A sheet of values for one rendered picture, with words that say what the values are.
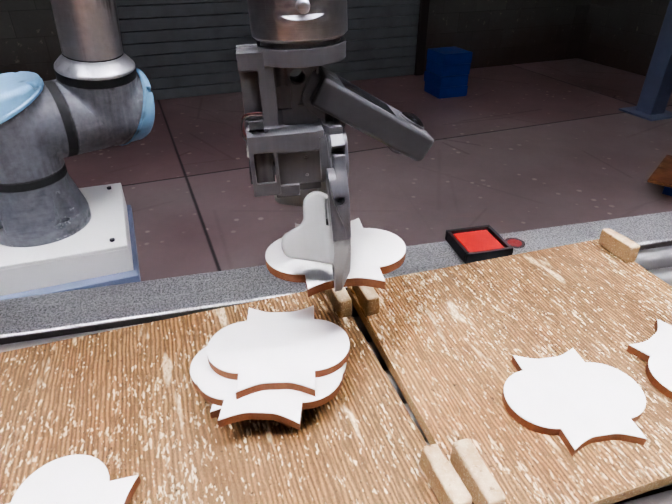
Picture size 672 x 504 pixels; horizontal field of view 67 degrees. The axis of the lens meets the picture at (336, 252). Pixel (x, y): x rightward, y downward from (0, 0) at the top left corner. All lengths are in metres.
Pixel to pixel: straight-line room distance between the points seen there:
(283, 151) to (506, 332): 0.35
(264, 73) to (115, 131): 0.51
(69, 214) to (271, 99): 0.56
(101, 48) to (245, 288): 0.41
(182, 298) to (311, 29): 0.44
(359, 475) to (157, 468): 0.18
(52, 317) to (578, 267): 0.71
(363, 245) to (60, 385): 0.34
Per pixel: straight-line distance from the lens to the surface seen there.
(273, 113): 0.43
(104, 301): 0.75
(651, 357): 0.65
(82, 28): 0.86
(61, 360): 0.65
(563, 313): 0.69
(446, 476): 0.46
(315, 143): 0.42
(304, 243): 0.44
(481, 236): 0.83
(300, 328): 0.53
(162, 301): 0.72
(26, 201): 0.90
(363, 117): 0.43
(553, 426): 0.54
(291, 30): 0.40
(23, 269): 0.89
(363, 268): 0.48
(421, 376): 0.56
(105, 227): 0.92
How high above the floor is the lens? 1.33
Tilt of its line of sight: 32 degrees down
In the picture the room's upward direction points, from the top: straight up
